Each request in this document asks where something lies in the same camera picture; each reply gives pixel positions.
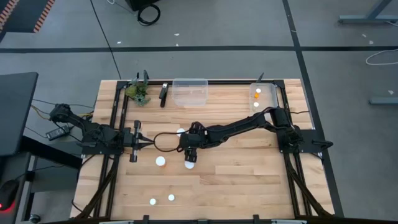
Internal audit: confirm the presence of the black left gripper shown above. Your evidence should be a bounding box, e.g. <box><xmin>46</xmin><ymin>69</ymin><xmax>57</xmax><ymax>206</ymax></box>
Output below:
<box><xmin>123</xmin><ymin>119</ymin><xmax>155</xmax><ymax>163</ymax></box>

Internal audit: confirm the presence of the clear square plastic bin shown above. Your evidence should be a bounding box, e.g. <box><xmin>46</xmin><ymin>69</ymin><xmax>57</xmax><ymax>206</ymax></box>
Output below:
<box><xmin>171</xmin><ymin>77</ymin><xmax>209</xmax><ymax>108</ymax></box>

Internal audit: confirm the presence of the clear oblong plastic bin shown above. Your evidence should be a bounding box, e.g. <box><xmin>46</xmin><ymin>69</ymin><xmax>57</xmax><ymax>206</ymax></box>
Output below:
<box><xmin>248</xmin><ymin>82</ymin><xmax>280</xmax><ymax>121</ymax></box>

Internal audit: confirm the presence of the green artificial succulent plant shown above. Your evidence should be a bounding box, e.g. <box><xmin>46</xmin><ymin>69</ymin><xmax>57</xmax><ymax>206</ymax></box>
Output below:
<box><xmin>124</xmin><ymin>72</ymin><xmax>152</xmax><ymax>107</ymax></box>

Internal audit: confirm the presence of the black power adapter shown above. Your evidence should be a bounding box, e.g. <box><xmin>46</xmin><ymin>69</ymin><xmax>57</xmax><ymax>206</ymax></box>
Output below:
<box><xmin>45</xmin><ymin>124</ymin><xmax>71</xmax><ymax>141</ymax></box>

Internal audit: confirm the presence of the black desk crossbar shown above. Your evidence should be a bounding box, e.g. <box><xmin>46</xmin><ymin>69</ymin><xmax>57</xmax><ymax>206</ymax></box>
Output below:
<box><xmin>20</xmin><ymin>136</ymin><xmax>83</xmax><ymax>170</ymax></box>

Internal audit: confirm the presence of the black desk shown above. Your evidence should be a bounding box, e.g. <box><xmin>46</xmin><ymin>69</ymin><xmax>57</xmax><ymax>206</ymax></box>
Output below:
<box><xmin>0</xmin><ymin>72</ymin><xmax>39</xmax><ymax>157</ymax></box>

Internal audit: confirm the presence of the black computer mouse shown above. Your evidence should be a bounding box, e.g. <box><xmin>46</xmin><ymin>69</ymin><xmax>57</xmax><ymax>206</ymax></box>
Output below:
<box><xmin>0</xmin><ymin>179</ymin><xmax>20</xmax><ymax>215</ymax></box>

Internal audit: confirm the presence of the black mat with orange stripes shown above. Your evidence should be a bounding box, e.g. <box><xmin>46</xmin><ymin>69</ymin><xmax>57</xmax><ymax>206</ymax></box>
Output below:
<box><xmin>0</xmin><ymin>0</ymin><xmax>56</xmax><ymax>34</ymax></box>

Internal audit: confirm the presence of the grey table leg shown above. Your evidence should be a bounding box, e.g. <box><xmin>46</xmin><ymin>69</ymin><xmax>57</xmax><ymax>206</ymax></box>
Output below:
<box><xmin>369</xmin><ymin>96</ymin><xmax>398</xmax><ymax>106</ymax></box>

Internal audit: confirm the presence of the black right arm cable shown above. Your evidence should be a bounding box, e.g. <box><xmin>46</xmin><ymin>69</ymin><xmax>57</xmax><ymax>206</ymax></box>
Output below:
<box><xmin>153</xmin><ymin>131</ymin><xmax>187</xmax><ymax>153</ymax></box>

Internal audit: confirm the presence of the black aluminium table frame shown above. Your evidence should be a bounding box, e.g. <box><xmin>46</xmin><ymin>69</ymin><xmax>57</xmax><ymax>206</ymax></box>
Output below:
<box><xmin>74</xmin><ymin>79</ymin><xmax>335</xmax><ymax>224</ymax></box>

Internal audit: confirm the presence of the yellow cable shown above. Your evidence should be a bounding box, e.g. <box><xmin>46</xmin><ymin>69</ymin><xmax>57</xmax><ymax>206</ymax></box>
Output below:
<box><xmin>30</xmin><ymin>104</ymin><xmax>95</xmax><ymax>121</ymax></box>

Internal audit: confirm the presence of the thin black floor cable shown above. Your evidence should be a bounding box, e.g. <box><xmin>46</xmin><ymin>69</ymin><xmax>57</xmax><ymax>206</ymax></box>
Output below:
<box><xmin>90</xmin><ymin>0</ymin><xmax>122</xmax><ymax>80</ymax></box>

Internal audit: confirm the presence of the coiled black cable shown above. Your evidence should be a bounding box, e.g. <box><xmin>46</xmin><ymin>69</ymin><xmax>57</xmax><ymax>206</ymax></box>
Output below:
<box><xmin>137</xmin><ymin>3</ymin><xmax>162</xmax><ymax>27</ymax></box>

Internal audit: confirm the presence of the white floor cable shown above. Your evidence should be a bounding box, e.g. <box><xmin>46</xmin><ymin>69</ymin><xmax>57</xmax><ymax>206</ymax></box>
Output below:
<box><xmin>365</xmin><ymin>48</ymin><xmax>398</xmax><ymax>66</ymax></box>

